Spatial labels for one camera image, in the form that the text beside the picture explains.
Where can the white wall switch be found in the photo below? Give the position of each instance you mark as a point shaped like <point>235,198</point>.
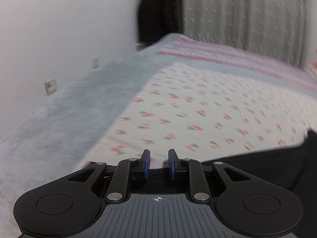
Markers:
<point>95,63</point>

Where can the cherry print white sheet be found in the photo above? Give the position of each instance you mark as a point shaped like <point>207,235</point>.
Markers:
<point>205,114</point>

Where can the grey star curtain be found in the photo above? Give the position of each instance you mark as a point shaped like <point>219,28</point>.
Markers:
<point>280,29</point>

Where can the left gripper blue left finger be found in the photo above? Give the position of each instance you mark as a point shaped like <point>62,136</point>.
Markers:
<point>126,169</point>

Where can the grey bed cover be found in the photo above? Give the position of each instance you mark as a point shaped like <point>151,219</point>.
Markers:
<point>47,190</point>

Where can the black pants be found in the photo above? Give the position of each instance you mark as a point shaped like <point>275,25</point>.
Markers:
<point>264,194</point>

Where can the pink striped blanket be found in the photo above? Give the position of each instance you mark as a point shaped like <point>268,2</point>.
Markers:
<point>185,47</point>

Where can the hanging dark clothes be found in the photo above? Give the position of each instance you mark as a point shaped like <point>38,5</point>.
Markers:
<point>158,18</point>

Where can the white wall socket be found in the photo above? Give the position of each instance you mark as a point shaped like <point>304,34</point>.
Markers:
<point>50,86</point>

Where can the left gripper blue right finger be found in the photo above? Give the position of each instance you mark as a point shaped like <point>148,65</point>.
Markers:
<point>190,171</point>

